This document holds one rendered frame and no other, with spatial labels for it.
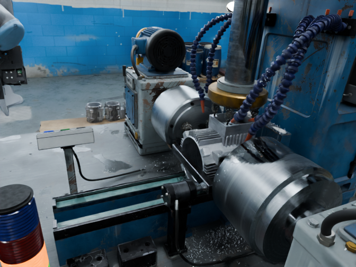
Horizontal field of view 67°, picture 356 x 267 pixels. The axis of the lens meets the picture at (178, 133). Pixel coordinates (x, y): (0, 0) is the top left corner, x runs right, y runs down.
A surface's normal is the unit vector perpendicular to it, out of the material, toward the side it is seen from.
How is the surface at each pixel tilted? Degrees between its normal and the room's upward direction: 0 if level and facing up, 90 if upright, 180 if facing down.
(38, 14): 90
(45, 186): 0
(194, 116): 90
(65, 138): 66
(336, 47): 90
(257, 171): 40
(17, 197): 0
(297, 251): 89
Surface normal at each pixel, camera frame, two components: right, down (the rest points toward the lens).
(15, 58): 0.39, 0.01
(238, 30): -0.65, 0.30
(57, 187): 0.05, -0.90
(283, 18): -0.92, 0.13
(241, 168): -0.63, -0.52
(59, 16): 0.42, 0.41
